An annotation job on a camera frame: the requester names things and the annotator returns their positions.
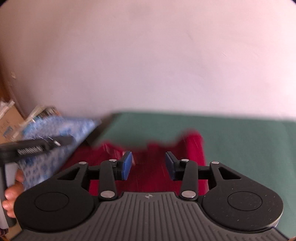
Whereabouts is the blue white patterned storage bag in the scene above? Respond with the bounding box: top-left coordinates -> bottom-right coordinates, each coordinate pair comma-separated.
18,116 -> 101,190

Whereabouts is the person left hand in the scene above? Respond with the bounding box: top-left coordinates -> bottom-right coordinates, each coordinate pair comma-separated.
2,169 -> 24,218

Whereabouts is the green table cloth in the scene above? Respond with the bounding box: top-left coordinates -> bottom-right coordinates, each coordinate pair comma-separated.
93,112 -> 295,237

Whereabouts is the dark red knit sweater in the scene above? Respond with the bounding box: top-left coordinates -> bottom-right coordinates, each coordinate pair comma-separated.
60,131 -> 206,194

